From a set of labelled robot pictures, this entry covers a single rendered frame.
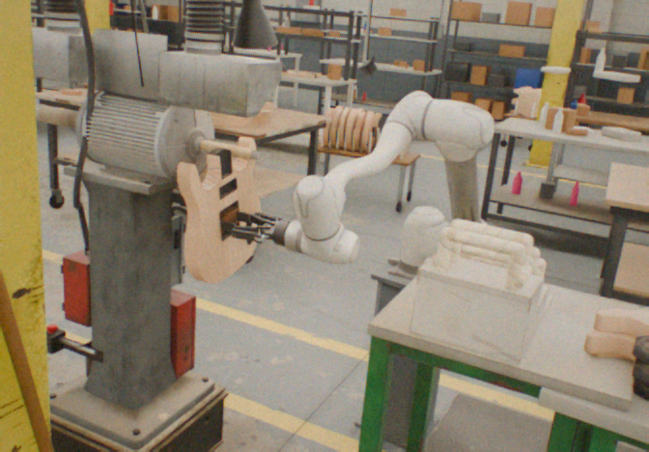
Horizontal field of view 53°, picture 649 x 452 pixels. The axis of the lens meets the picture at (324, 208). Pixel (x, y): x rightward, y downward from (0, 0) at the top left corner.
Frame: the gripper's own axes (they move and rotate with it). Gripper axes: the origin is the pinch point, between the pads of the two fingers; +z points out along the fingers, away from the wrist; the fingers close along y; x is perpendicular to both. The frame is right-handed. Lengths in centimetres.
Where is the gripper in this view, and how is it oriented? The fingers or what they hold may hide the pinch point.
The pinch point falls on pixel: (231, 220)
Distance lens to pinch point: 198.8
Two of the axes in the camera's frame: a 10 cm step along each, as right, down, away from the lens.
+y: 4.5, -3.8, 8.1
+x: 0.0, -9.1, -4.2
